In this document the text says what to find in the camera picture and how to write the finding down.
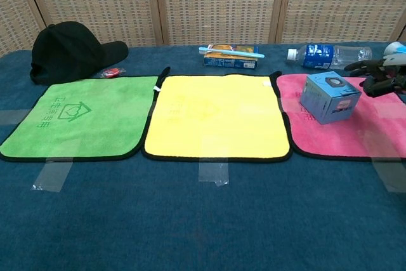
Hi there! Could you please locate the black baseball cap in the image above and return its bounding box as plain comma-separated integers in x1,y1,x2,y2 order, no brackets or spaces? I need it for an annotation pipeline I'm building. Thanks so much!
30,20,129,86

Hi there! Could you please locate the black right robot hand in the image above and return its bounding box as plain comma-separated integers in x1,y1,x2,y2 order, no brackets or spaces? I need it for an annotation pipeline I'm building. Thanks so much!
344,55,406,98

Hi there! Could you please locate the small blue cardboard box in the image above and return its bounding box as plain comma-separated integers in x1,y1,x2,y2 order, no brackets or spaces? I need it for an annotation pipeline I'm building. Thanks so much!
299,70,362,125

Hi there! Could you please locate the dark blue table cloth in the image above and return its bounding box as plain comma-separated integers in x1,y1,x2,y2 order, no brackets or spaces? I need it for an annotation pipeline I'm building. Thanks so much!
0,41,406,271

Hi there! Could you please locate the white blue red cup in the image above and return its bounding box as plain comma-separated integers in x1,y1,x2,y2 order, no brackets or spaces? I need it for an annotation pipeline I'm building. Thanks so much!
383,41,406,58

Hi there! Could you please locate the light blue toothbrush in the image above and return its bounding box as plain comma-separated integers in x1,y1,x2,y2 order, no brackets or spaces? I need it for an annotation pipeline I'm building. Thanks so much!
199,46,265,59

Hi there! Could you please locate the yellow microfiber cloth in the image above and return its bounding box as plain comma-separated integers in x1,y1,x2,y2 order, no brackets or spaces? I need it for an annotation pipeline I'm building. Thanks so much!
141,70,292,164

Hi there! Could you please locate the green microfiber cloth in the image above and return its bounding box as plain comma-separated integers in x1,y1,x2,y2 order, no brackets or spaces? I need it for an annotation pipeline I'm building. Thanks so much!
0,67,171,162

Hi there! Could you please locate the blue orange toothpaste box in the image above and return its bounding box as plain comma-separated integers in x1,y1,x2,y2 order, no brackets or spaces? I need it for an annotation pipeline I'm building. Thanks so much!
202,44,259,70

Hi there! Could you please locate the pink microfiber cloth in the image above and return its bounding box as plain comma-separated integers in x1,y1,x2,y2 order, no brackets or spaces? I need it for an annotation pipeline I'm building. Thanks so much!
275,72,406,161

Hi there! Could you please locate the woven bamboo folding screen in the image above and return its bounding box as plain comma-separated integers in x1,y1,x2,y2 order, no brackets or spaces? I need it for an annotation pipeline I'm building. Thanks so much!
0,0,406,58

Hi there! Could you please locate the small red wrapped candy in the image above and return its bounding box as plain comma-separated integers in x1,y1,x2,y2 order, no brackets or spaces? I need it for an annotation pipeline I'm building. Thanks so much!
98,66,126,79

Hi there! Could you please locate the clear plastic water bottle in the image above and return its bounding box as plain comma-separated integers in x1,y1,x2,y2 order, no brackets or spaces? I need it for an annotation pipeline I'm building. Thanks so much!
287,44,372,70

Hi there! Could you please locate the clear adhesive tape strip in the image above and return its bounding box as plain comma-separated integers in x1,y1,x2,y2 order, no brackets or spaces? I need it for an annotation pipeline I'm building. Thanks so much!
199,155,230,187
30,147,77,193
0,109,30,126
369,152,406,194

